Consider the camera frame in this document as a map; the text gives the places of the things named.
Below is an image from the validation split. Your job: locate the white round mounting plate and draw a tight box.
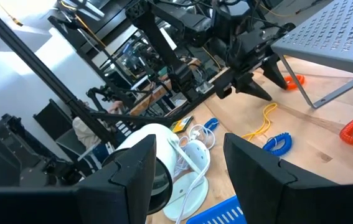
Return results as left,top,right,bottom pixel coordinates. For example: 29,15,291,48
184,139,211,175

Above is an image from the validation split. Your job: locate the grey perforated metal shelf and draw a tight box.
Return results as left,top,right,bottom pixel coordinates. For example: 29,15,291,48
270,0,353,110

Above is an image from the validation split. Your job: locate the cluttered background workbench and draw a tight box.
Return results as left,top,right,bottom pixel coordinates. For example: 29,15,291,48
82,18,224,116

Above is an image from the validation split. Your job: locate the long yellow rubber band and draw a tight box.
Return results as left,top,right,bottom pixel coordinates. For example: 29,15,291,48
241,102,278,142

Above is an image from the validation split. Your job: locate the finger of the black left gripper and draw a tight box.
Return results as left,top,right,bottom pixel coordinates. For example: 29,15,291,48
234,72,273,102
260,53,289,91

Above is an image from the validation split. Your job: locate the blue plastic basket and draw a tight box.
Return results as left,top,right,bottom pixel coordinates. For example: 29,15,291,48
185,195,248,224

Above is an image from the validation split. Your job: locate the yellow and green card box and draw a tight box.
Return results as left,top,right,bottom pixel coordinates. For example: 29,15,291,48
169,115,194,134

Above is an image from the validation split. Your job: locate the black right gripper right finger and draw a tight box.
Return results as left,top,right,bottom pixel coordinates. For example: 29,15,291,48
223,133,342,224

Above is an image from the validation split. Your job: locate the white spotlight lamp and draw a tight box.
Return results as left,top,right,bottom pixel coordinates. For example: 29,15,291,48
103,123,210,222

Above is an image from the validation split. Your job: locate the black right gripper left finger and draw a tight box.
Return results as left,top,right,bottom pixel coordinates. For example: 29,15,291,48
76,134,158,224

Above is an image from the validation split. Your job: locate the blue spiral wrist coil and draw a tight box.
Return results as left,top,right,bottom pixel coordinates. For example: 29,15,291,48
262,132,293,157
203,117,220,131

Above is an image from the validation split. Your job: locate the white lamp power cord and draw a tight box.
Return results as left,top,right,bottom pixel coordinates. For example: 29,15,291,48
172,124,217,224

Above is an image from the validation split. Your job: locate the person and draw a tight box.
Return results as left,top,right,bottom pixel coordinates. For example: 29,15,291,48
72,100,127,166

